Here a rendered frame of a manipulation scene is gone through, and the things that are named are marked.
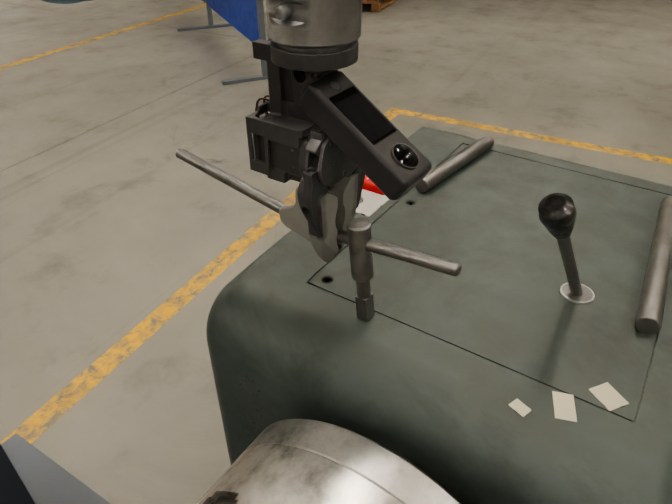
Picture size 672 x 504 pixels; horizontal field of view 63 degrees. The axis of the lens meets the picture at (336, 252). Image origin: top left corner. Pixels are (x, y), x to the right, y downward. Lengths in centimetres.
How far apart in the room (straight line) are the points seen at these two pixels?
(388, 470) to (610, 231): 45
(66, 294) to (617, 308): 250
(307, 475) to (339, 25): 36
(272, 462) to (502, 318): 27
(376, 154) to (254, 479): 29
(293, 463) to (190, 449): 157
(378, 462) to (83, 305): 235
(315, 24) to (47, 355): 225
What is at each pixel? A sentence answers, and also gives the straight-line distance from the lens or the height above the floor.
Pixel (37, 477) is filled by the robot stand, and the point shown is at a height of 75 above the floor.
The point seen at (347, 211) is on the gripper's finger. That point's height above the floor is 137.
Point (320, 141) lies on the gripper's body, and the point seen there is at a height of 146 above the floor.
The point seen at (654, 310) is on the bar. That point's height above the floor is 128.
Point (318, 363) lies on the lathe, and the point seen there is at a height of 124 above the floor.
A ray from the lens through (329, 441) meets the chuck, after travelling 51.
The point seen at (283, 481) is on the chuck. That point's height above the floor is 123.
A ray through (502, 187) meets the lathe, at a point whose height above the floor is 125.
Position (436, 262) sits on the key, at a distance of 49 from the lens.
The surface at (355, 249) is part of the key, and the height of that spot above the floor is 135.
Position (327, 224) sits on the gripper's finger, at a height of 137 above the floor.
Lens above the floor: 165
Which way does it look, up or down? 36 degrees down
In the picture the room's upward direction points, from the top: straight up
